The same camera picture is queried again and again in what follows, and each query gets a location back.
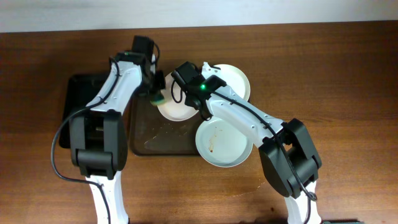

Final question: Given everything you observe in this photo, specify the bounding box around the white plate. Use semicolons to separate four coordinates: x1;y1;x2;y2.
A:
215;64;251;101
195;117;253;168
157;74;198;121

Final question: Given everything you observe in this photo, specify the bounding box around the black plastic tray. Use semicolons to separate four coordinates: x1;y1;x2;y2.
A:
58;73;127;149

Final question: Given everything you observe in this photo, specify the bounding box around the green yellow sponge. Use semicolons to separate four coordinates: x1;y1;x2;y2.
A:
150;93;165;106

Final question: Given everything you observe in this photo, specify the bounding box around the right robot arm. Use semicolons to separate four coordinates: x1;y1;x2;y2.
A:
172;62;322;223

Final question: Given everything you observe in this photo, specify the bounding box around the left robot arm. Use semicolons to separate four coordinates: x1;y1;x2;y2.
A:
66;52;164;223

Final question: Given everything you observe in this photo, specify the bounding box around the brown translucent tray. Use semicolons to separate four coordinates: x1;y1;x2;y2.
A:
129;96;203;156

